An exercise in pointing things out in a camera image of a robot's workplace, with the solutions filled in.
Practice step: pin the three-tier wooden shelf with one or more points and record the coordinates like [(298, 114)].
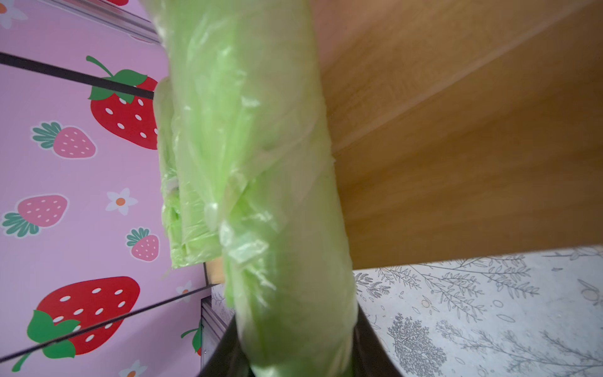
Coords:
[(464, 128)]

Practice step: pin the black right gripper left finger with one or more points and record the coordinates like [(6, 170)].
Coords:
[(228, 360)]

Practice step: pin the green trash bag roll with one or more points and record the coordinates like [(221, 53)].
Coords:
[(191, 241), (246, 82)]

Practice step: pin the left aluminium corner post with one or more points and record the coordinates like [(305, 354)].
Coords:
[(112, 16)]

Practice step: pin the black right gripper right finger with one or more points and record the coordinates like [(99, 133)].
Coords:
[(369, 356)]

